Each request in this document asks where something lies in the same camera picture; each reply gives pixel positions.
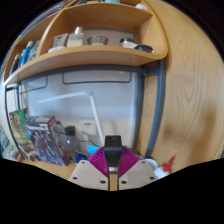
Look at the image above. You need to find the wooden shelf unit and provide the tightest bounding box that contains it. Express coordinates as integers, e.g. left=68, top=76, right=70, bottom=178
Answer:
left=3, top=0, right=169, bottom=88

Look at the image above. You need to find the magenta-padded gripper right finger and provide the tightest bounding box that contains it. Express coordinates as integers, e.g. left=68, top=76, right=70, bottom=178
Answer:
left=117, top=146, right=158, bottom=191

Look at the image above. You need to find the tall light blue box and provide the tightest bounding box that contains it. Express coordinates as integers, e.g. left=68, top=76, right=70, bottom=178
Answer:
left=87, top=143, right=101, bottom=158

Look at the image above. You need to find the white lotion bottle red cap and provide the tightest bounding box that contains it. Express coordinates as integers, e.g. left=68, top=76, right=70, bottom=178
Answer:
left=153, top=155, right=176, bottom=180

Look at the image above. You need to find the white desk lamp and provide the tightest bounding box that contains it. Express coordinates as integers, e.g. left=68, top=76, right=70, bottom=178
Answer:
left=36, top=89, right=106, bottom=148

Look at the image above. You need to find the teal bedding blanket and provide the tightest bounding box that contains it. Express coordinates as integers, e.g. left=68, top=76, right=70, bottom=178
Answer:
left=0, top=124, right=19, bottom=161

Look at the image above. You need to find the dark grey metal frame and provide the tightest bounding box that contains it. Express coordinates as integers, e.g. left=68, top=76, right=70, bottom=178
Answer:
left=3, top=59, right=167, bottom=159

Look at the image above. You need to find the white wall box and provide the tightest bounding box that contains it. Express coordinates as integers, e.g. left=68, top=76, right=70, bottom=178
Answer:
left=79, top=119, right=98, bottom=136

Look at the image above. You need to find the green tree figure toy box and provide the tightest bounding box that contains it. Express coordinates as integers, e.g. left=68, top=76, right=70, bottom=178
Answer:
left=8, top=108, right=43, bottom=163

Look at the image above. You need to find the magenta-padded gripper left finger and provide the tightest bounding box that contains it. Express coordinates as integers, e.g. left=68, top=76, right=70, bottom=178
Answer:
left=68, top=146, right=111, bottom=192

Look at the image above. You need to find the black charger block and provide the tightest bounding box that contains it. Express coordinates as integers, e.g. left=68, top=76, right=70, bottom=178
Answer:
left=103, top=135, right=124, bottom=174

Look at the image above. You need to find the blue robot model kit box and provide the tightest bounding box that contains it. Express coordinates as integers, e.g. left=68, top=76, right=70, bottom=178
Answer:
left=23, top=115, right=73, bottom=167

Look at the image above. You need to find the clear bottle with black cap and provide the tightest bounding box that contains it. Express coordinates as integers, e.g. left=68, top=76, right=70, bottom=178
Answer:
left=64, top=125, right=83, bottom=164

